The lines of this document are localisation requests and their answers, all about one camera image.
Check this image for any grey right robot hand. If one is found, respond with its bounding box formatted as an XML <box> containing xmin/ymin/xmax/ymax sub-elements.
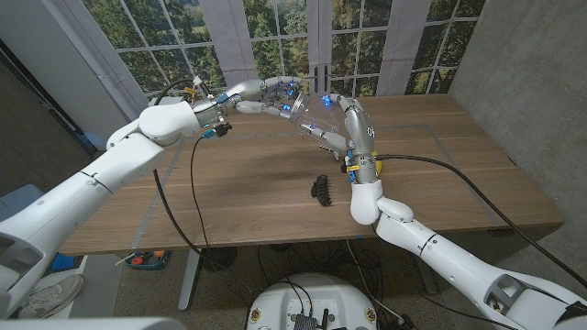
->
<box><xmin>300</xmin><ymin>93</ymin><xmax>377</xmax><ymax>160</ymax></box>

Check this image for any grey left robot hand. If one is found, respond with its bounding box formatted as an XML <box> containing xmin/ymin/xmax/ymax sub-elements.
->
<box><xmin>224</xmin><ymin>75</ymin><xmax>306</xmax><ymax>120</ymax></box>

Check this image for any clear glass jar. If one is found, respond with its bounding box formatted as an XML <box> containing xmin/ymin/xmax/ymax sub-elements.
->
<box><xmin>291</xmin><ymin>91</ymin><xmax>349</xmax><ymax>138</ymax></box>

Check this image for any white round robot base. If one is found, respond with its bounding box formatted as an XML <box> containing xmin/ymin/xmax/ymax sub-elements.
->
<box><xmin>247</xmin><ymin>273</ymin><xmax>380</xmax><ymax>330</ymax></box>

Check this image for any black hair clip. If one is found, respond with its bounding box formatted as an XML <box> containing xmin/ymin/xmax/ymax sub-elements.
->
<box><xmin>310</xmin><ymin>174</ymin><xmax>333</xmax><ymax>207</ymax></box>

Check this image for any printed window backdrop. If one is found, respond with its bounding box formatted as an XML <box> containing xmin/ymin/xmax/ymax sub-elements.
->
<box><xmin>40</xmin><ymin>0</ymin><xmax>487</xmax><ymax>105</ymax></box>

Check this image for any black round fan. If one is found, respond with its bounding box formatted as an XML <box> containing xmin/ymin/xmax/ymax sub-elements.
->
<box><xmin>200</xmin><ymin>246</ymin><xmax>238</xmax><ymax>274</ymax></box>

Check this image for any basket of colourful toys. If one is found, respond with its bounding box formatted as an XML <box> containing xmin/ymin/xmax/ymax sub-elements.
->
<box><xmin>124</xmin><ymin>249</ymin><xmax>169</xmax><ymax>271</ymax></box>

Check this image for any white table leg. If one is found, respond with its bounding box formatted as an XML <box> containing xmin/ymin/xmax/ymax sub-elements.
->
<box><xmin>177</xmin><ymin>248</ymin><xmax>203</xmax><ymax>313</ymax></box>

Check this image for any blue and black pad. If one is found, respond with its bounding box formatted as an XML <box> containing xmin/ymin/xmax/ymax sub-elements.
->
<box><xmin>50</xmin><ymin>252</ymin><xmax>77</xmax><ymax>272</ymax></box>

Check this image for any grey blue storage box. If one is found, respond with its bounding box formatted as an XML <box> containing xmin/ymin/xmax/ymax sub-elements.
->
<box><xmin>0</xmin><ymin>183</ymin><xmax>33</xmax><ymax>221</ymax></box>

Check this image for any white robot torso edge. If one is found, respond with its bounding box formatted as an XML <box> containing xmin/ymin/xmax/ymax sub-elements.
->
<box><xmin>0</xmin><ymin>316</ymin><xmax>187</xmax><ymax>330</ymax></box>

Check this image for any white sneaker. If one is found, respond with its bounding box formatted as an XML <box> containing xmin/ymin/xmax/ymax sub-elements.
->
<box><xmin>17</xmin><ymin>273</ymin><xmax>85</xmax><ymax>320</ymax></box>

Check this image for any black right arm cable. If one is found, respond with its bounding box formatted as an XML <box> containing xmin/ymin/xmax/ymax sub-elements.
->
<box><xmin>375</xmin><ymin>153</ymin><xmax>587</xmax><ymax>290</ymax></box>

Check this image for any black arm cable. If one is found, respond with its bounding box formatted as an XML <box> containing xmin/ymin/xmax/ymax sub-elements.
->
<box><xmin>375</xmin><ymin>153</ymin><xmax>587</xmax><ymax>290</ymax></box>
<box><xmin>153</xmin><ymin>78</ymin><xmax>253</xmax><ymax>299</ymax></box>

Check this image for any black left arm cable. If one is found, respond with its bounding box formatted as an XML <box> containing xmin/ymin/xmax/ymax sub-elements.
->
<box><xmin>153</xmin><ymin>78</ymin><xmax>253</xmax><ymax>299</ymax></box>

